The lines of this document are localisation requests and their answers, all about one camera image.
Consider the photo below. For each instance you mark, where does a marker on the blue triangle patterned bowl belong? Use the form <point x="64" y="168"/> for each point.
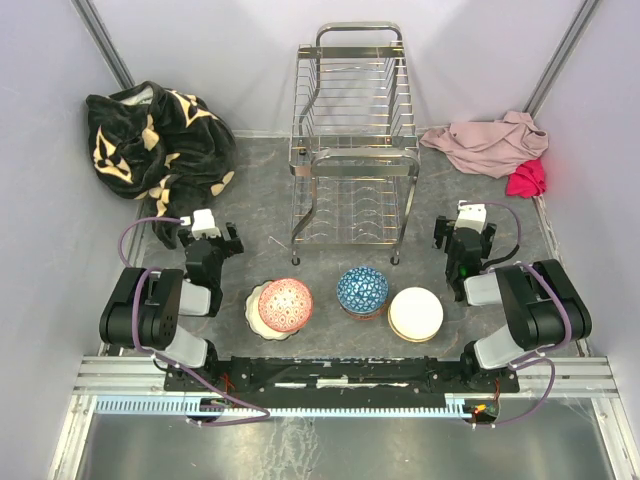
<point x="362" y="289"/>

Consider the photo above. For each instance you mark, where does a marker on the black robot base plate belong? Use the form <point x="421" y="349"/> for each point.
<point x="373" y="382"/>

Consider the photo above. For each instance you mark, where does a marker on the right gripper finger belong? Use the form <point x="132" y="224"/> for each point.
<point x="488" y="235"/>
<point x="442" y="230"/>

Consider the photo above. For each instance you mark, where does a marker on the stainless steel dish rack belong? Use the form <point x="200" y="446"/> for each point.
<point x="354" y="153"/>

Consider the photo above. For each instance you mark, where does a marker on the dusty pink cloth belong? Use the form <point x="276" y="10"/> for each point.
<point x="491" y="148"/>

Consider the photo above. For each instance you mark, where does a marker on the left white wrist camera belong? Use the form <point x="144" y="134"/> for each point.
<point x="201" y="224"/>

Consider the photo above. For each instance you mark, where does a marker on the light blue cable duct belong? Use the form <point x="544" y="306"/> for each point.
<point x="196" y="407"/>

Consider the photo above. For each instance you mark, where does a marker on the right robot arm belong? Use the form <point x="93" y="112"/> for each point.
<point x="543" y="310"/>

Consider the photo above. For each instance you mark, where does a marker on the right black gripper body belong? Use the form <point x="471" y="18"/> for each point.
<point x="449" y="270"/>

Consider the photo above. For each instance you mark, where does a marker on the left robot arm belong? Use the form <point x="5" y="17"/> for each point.
<point x="143" y="310"/>

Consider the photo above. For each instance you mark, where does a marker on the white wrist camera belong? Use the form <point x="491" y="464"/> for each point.
<point x="201" y="224"/>
<point x="471" y="216"/>

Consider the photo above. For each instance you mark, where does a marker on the magenta cloth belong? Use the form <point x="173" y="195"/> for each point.
<point x="528" y="180"/>

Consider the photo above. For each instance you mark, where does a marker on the white scalloped bowl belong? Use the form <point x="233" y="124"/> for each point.
<point x="255" y="322"/>

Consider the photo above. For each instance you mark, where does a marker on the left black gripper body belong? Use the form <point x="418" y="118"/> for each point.
<point x="219" y="252"/>

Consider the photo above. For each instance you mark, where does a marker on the yellow floral bowl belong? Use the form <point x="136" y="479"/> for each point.
<point x="416" y="332"/>

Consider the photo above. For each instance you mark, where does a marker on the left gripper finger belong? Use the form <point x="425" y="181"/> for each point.
<point x="172" y="237"/>
<point x="233" y="245"/>

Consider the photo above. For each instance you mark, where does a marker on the plain white bowl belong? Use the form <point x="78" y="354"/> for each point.
<point x="416" y="304"/>

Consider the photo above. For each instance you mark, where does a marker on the aluminium frame rail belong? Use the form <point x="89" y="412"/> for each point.
<point x="563" y="379"/>

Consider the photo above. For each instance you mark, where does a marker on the red patterned bowl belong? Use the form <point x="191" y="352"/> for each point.
<point x="286" y="305"/>

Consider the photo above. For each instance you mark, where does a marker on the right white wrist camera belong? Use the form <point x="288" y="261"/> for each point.
<point x="471" y="216"/>

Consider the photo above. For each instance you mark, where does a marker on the black and cream blanket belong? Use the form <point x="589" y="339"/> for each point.
<point x="162" y="147"/>

